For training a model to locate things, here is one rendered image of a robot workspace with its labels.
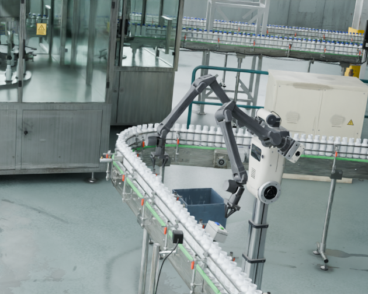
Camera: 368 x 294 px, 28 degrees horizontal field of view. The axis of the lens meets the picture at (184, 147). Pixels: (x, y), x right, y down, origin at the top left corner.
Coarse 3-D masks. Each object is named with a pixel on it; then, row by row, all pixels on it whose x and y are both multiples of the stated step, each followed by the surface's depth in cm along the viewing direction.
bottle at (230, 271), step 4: (232, 264) 370; (236, 264) 371; (228, 268) 372; (232, 268) 370; (228, 272) 370; (232, 272) 370; (228, 276) 371; (228, 280) 371; (224, 284) 374; (228, 284) 372; (228, 288) 372
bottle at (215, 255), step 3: (216, 249) 385; (219, 249) 385; (216, 252) 386; (219, 252) 386; (213, 255) 387; (216, 255) 386; (219, 255) 386; (213, 258) 386; (216, 258) 385; (216, 261) 386; (210, 264) 390; (213, 264) 387; (210, 267) 389; (213, 267) 387; (213, 270) 388; (210, 273) 389; (213, 276) 389
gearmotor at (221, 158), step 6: (216, 150) 610; (222, 150) 611; (240, 150) 608; (246, 150) 609; (216, 156) 609; (222, 156) 608; (228, 156) 609; (240, 156) 604; (246, 156) 608; (216, 162) 609; (222, 162) 609; (246, 162) 612; (216, 168) 611; (222, 168) 611
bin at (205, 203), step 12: (180, 192) 530; (192, 192) 533; (204, 192) 537; (216, 192) 529; (180, 204) 505; (192, 204) 536; (204, 204) 504; (216, 204) 507; (204, 216) 507; (216, 216) 511; (204, 228) 510
